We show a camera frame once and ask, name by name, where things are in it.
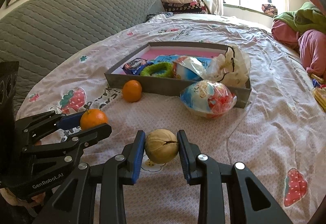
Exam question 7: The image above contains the pink quilt pile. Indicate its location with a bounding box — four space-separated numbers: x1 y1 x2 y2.
271 0 325 79

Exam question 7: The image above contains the grey quilted headboard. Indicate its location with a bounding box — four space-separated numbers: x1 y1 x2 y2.
1 0 164 111

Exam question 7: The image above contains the green blanket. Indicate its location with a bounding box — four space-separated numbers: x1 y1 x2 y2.
273 2 326 34

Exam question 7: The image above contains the orange tangerine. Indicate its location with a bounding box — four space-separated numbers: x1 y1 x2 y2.
122 80 142 103
80 109 108 130

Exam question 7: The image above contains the stack of folded blankets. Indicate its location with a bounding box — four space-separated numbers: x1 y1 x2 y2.
161 0 210 14

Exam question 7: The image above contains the green fuzzy ring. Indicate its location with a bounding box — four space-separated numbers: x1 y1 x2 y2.
140 61 175 78

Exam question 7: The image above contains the floral cloth on windowsill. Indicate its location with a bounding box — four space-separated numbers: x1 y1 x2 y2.
261 4 278 17

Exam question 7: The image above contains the grey cardboard tray box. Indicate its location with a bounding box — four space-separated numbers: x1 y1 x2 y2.
104 41 253 109

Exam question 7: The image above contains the pink strawberry bed sheet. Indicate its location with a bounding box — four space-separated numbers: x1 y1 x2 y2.
17 16 325 223

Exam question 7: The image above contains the pink and blue book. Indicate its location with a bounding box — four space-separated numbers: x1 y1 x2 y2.
119 46 225 79

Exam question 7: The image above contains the yellow snack pile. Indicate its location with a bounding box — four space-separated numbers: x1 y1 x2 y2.
310 74 326 112

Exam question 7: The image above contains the red blue toy egg pack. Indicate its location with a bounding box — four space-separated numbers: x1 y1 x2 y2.
180 80 237 119

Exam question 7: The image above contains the walnut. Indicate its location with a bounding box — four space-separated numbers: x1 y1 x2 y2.
145 129 178 164

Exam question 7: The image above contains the blue snack packet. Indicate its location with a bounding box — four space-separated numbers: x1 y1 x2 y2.
122 58 154 75

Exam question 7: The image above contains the person's left hand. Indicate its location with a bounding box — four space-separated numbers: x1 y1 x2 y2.
0 188 46 208

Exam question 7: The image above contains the blue patterned cloth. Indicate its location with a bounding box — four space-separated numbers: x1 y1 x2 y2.
145 12 174 22

